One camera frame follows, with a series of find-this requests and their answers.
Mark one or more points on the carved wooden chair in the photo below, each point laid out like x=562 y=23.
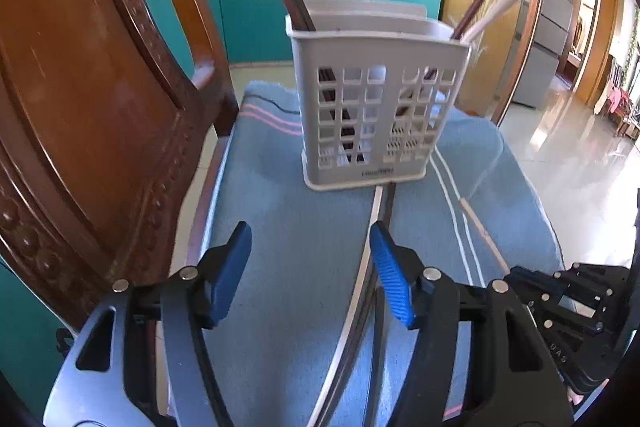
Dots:
x=75 y=82

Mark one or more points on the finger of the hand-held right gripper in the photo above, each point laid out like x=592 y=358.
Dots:
x=575 y=282
x=580 y=322

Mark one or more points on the light wooden chopstick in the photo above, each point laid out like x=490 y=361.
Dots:
x=482 y=232

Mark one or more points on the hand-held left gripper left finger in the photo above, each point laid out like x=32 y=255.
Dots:
x=230 y=272

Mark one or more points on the wooden door frame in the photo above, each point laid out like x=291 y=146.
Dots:
x=607 y=32

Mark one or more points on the blue striped towel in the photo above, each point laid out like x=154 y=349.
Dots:
x=300 y=232

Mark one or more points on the silver chopstick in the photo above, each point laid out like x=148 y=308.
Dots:
x=350 y=307

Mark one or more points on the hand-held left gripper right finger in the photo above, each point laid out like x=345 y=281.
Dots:
x=390 y=277

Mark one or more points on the grey refrigerator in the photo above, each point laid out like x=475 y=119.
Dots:
x=550 y=32

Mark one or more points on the glass sliding door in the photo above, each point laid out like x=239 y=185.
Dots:
x=487 y=77

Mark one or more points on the grey plastic utensil basket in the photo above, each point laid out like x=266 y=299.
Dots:
x=380 y=52

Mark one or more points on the distant wooden furniture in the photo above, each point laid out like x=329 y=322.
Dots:
x=620 y=102

